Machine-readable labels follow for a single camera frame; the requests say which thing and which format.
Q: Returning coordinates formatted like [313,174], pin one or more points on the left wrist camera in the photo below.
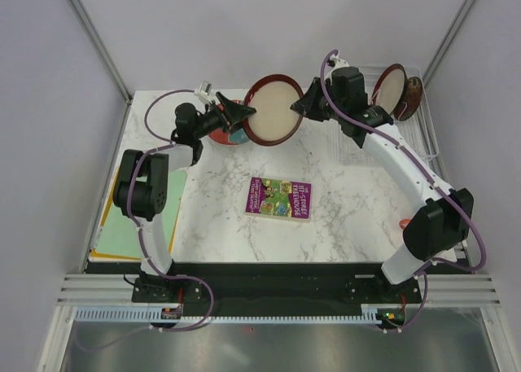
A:
[204,93]

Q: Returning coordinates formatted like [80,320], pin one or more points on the cream plate brown rim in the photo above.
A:
[274,122]

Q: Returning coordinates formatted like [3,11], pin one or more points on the orange mug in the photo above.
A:
[403,223]

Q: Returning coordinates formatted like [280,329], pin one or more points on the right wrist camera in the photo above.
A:
[334,62]

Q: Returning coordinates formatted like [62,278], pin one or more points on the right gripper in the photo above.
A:
[306,105]

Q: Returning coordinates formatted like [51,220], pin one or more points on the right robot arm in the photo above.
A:
[442,216]

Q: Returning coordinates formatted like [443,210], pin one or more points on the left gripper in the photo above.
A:
[234,114]

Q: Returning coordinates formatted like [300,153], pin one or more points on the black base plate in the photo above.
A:
[284,289]

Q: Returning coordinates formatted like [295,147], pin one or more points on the red blue floral plate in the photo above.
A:
[237,138]

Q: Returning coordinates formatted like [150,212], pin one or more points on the white wire dish rack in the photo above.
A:
[417,130]

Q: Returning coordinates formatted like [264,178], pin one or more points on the purple treehouse book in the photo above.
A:
[279,199]

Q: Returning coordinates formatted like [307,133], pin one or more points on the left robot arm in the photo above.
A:
[141,187]

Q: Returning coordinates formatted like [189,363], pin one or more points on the dark red floral plate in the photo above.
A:
[411,100]

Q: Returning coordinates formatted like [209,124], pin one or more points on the white cable duct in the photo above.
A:
[157,315]

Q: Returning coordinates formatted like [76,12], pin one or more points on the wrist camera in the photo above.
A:
[204,93]
[334,62]

